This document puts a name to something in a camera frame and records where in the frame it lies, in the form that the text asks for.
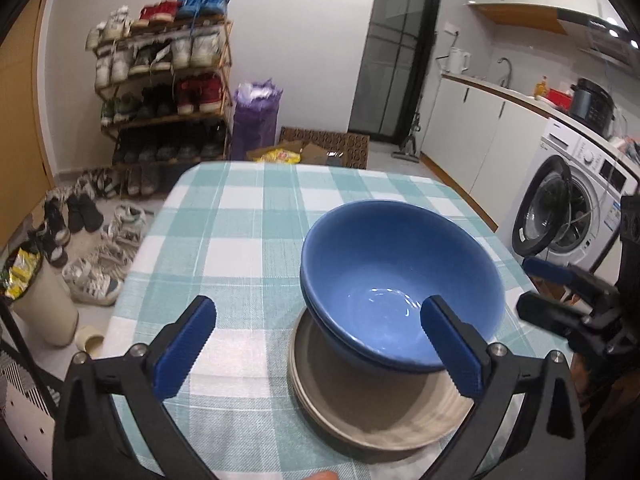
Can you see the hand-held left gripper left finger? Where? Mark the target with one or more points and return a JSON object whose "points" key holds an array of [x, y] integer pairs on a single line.
{"points": [[185, 350]]}

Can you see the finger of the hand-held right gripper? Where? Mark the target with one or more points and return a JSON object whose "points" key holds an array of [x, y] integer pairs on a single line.
{"points": [[547, 270], [545, 310]]}

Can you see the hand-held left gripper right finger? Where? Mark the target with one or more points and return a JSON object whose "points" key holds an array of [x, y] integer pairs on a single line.
{"points": [[452, 350]]}

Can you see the beige ridged plate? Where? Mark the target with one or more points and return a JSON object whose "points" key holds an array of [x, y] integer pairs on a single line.
{"points": [[380, 400], [320, 422]]}

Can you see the blue bowl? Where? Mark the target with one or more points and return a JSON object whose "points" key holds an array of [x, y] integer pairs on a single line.
{"points": [[345, 347], [380, 260]]}

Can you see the person's left hand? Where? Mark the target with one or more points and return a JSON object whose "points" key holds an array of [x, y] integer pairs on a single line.
{"points": [[322, 475]]}

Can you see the beige cup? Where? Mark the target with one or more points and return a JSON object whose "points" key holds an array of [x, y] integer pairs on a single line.
{"points": [[90, 342]]}

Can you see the white washing machine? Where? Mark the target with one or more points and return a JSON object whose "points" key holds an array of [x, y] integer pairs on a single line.
{"points": [[590, 160]]}

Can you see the teal checked tablecloth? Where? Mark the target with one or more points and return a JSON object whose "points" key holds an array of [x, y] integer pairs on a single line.
{"points": [[225, 240]]}

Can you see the pile of scattered shoes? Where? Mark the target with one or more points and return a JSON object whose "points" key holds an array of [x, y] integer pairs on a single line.
{"points": [[95, 275]]}

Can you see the beige trash bin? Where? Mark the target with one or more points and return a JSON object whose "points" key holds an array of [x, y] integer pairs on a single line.
{"points": [[47, 310]]}

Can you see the white kitchen cabinet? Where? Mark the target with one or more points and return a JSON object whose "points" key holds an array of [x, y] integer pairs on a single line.
{"points": [[465, 135]]}

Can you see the dark pressure cooker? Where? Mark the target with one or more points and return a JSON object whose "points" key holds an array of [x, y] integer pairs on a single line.
{"points": [[592, 105]]}

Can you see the black and white rug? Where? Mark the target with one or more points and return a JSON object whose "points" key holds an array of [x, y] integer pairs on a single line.
{"points": [[20, 385]]}

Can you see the red box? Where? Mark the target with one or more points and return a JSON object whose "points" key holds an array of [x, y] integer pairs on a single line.
{"points": [[560, 97]]}

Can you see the yellow bottle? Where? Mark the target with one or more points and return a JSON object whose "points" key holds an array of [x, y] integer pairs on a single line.
{"points": [[540, 89]]}

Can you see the yellow packets in bin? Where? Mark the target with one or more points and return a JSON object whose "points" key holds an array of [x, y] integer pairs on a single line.
{"points": [[20, 275]]}

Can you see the upright vacuum cleaner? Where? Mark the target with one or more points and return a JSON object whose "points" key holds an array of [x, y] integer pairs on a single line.
{"points": [[407, 147]]}

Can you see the metal faucet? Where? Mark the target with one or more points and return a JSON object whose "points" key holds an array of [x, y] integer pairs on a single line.
{"points": [[509, 72]]}

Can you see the yellow snack packet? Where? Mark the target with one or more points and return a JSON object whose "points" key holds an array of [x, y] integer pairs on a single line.
{"points": [[280, 155]]}

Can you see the white electric kettle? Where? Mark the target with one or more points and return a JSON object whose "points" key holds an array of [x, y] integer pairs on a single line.
{"points": [[457, 62]]}

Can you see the range hood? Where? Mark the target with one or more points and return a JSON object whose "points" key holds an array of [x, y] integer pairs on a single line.
{"points": [[600, 35]]}

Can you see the open cardboard box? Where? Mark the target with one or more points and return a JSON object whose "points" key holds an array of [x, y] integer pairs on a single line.
{"points": [[312, 152]]}

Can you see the purple plastic bag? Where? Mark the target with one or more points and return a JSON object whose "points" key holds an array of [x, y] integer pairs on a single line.
{"points": [[255, 125]]}

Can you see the black-framed glass door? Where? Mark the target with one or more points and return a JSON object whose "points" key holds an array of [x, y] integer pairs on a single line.
{"points": [[395, 60]]}

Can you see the wooden door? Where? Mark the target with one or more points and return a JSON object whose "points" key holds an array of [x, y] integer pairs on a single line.
{"points": [[20, 110]]}

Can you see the wooden shoe rack with shoes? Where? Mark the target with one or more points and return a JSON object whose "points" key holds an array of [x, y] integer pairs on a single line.
{"points": [[195, 50]]}

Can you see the white wall socket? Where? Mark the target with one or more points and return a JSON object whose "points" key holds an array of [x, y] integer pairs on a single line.
{"points": [[450, 30]]}

